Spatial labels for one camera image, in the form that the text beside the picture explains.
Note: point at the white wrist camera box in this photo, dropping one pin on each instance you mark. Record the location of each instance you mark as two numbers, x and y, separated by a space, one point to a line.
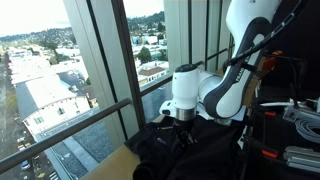
166 109

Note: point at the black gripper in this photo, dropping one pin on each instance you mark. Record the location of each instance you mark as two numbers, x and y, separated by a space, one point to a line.
184 126

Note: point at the orange chair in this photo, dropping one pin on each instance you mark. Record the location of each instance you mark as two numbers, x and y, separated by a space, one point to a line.
272 63

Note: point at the black zip jumper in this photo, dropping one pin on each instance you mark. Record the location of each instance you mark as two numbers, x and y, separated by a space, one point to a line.
200 156

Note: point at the metal window handrail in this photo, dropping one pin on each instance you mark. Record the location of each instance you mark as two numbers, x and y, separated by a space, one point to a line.
66 133

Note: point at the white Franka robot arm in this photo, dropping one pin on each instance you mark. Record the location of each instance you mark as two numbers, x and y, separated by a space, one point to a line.
230 98

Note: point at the aluminium extrusion rail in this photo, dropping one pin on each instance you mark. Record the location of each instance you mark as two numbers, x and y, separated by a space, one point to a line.
301 160

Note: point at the metal corner bracket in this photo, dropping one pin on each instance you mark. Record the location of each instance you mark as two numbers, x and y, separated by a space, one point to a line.
291 114

